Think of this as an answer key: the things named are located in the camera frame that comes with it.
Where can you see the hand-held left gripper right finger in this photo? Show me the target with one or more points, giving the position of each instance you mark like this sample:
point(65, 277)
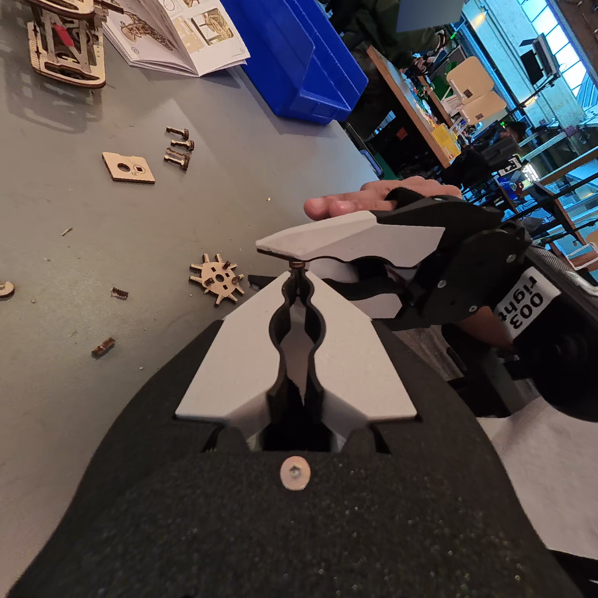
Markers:
point(359, 369)

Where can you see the small brown wooden block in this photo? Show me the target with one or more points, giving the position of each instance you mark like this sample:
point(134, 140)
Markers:
point(103, 347)

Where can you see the wooden table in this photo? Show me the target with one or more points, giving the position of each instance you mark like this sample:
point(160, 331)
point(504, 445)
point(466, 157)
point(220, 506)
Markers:
point(411, 107)

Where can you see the white cloth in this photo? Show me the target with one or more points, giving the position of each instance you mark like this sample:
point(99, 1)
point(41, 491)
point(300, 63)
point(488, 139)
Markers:
point(551, 476)

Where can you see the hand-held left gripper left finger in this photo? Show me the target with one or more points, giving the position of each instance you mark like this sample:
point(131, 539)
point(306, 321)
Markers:
point(233, 364)

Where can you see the instruction booklet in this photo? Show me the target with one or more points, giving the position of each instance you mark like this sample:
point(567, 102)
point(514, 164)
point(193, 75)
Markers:
point(154, 42)

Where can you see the beige chair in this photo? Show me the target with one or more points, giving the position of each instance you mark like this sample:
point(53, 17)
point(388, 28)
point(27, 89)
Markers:
point(469, 77)
point(483, 110)

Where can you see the square wooden plate with holes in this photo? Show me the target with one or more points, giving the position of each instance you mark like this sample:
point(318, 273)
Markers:
point(114, 173)

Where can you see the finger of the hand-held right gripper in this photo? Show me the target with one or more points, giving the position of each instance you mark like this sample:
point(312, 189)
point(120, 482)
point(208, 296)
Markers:
point(381, 306)
point(355, 236)

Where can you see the person's right hand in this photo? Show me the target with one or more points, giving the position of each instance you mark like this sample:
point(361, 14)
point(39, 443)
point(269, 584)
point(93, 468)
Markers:
point(345, 203)

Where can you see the wooden model kit assembly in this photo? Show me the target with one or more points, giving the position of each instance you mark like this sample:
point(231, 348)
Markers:
point(65, 51)

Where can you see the small toothed wooden piece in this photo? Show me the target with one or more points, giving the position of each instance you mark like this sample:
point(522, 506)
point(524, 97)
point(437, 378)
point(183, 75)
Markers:
point(119, 293)

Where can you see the blue plastic bin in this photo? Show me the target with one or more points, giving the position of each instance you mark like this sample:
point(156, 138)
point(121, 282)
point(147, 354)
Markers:
point(299, 56)

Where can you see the small round wooden piece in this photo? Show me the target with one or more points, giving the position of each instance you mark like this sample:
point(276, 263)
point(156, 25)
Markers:
point(5, 289)

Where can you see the wooden gear wheel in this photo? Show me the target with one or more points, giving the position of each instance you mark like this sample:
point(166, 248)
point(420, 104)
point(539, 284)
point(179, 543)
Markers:
point(208, 275)

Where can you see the black monitor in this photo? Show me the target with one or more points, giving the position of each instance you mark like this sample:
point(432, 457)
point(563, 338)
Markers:
point(537, 60)

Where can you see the yellow box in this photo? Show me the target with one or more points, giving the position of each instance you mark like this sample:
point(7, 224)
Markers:
point(444, 142)

